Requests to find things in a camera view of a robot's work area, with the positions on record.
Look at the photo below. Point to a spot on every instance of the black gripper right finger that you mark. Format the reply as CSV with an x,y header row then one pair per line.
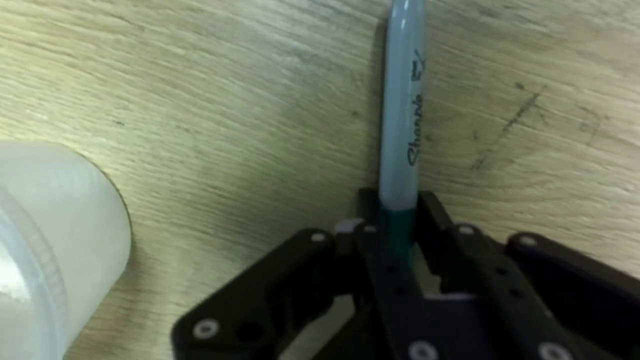
x,y
533,292

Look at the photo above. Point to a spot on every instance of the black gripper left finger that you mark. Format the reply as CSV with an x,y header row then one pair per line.
x,y
373,292

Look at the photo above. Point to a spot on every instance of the green and white marker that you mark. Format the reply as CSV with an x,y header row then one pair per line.
x,y
402,107

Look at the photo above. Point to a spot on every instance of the clear plastic cup bowl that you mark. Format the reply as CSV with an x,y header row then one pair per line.
x,y
53,252

